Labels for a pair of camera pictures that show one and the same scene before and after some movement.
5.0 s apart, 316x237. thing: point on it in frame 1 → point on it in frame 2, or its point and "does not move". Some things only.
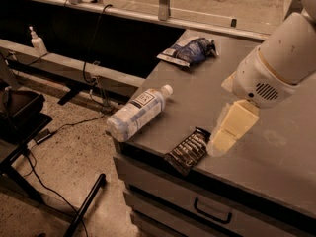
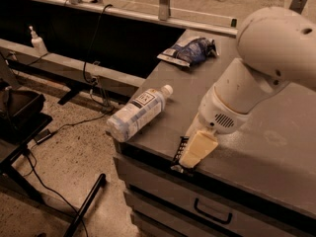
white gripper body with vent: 260,79 → 219,114
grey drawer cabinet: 265,187 does not move
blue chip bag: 190,51 does not move
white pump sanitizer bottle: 37,42 does not move
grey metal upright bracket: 164,2 does not move
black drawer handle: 227,221 does not move
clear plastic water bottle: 138,113 does not move
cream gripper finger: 236,118 → 199,146
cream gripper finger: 228,82 → 196,127
